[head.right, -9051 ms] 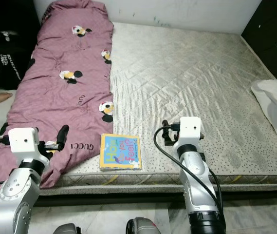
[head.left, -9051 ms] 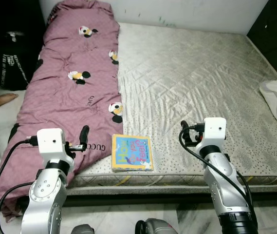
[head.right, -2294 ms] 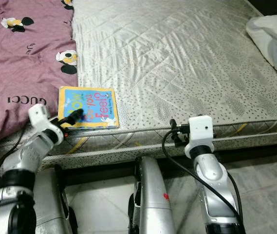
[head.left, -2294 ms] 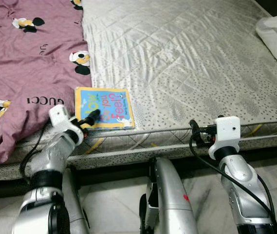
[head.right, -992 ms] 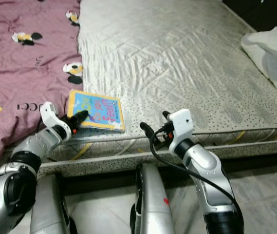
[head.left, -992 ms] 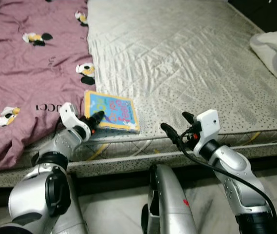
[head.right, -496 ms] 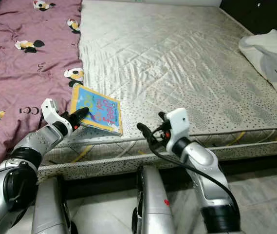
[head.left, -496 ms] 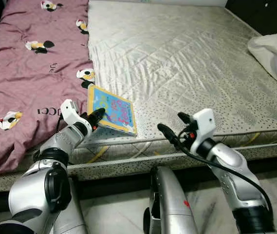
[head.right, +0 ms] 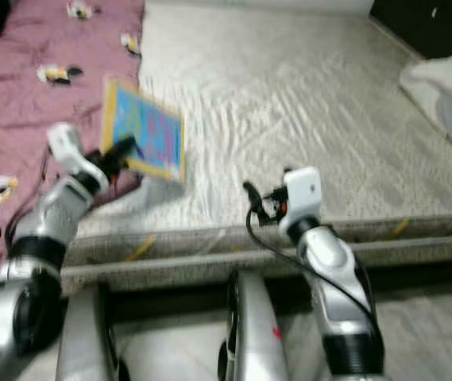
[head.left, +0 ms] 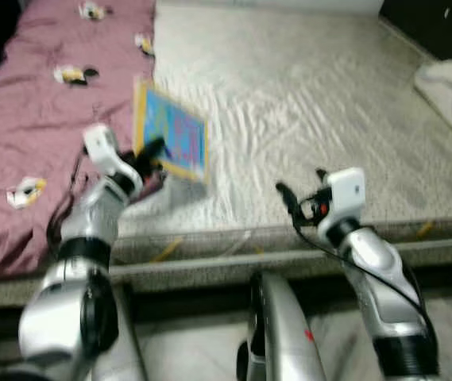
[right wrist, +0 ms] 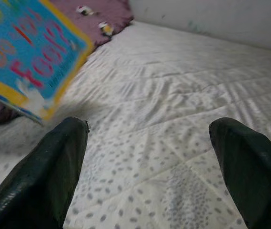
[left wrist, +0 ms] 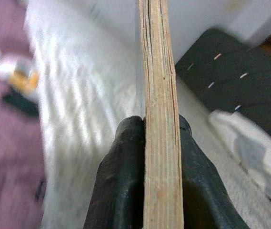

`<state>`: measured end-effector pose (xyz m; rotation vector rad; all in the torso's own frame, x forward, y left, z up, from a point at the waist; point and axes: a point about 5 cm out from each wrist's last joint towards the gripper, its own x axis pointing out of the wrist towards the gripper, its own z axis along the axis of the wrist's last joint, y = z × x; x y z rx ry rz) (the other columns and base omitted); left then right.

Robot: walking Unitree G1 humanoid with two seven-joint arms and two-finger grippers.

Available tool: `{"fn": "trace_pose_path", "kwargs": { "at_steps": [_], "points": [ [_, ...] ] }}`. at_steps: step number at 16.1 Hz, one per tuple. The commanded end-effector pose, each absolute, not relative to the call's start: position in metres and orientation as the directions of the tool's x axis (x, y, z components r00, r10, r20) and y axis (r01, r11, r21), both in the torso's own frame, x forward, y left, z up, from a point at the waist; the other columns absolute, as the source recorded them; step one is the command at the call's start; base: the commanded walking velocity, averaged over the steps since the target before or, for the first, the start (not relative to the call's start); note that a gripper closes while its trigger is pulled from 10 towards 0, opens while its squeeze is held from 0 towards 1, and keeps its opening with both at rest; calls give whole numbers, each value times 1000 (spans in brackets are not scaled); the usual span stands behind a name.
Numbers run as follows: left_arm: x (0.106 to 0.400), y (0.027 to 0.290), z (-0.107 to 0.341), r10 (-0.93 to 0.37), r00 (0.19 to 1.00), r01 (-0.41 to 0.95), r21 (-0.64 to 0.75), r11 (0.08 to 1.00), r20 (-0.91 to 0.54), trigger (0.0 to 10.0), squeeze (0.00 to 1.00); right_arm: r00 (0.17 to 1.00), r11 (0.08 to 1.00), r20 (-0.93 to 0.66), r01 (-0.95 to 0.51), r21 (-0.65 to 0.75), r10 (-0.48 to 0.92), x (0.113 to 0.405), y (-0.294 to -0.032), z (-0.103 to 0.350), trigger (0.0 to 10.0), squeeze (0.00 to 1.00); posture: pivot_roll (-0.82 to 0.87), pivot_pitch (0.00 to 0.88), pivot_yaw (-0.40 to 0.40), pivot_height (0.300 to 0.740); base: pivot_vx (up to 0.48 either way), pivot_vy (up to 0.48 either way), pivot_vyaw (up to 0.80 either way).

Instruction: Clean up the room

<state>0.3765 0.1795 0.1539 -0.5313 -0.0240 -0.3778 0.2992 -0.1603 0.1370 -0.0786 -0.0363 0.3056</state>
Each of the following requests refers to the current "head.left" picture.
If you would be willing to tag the black tufted headboard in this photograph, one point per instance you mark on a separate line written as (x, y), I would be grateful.
(424, 24)

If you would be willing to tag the white quilted mattress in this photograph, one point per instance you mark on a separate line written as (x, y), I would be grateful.
(305, 119)

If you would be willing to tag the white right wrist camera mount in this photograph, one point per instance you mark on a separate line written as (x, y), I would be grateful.
(346, 190)

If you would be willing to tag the colourful children's book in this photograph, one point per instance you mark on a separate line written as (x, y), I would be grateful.
(174, 131)

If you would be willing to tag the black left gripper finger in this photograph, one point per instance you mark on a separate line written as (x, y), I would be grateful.
(154, 149)

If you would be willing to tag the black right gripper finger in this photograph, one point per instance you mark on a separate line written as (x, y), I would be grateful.
(287, 202)
(321, 174)

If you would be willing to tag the pink cartoon print blanket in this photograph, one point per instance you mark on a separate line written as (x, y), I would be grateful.
(35, 119)

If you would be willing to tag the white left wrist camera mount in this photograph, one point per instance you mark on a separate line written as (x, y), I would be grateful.
(102, 147)

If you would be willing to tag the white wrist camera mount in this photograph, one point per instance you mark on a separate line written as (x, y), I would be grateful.
(346, 190)
(102, 147)

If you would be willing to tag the white pillow with script print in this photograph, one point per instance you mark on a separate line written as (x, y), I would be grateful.
(448, 87)

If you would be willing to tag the silver right robot leg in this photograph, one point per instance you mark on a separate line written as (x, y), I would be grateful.
(285, 333)

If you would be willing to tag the dark bed frame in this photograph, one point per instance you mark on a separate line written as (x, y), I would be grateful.
(194, 292)

